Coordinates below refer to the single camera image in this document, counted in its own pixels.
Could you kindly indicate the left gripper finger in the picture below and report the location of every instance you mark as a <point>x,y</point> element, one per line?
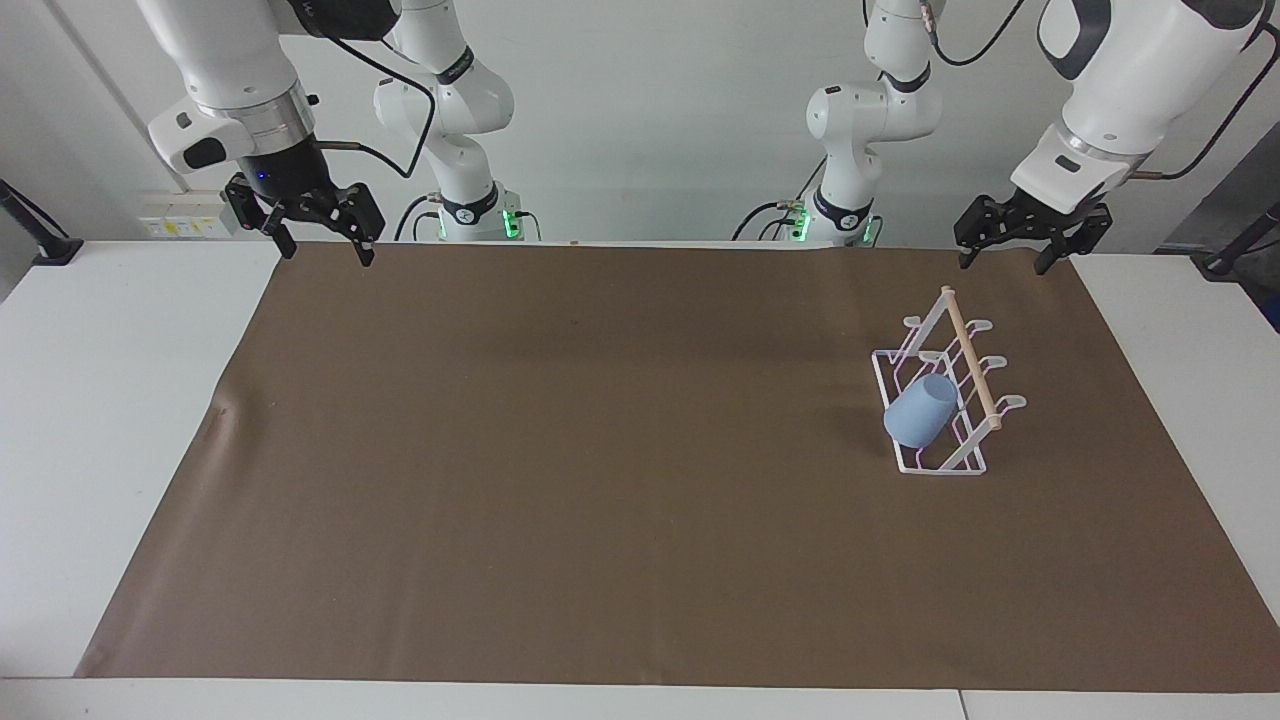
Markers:
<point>985,225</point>
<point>1085,230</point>

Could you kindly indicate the light blue cup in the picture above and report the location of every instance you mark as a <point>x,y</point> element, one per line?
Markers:
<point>918,415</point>

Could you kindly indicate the black stand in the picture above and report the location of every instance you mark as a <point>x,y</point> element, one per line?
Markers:
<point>1235,250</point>
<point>45,240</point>

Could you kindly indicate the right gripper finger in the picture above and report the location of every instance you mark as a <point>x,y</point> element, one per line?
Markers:
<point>250,210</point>
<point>360,212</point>

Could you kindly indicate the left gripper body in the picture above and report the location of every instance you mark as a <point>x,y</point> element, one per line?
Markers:
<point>1042,220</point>

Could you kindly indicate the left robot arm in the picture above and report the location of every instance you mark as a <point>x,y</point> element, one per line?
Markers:
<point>1130,80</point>

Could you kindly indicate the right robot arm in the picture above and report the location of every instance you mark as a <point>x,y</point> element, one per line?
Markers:
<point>230,60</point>

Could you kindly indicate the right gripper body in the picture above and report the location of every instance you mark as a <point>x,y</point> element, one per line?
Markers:
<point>287,170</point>

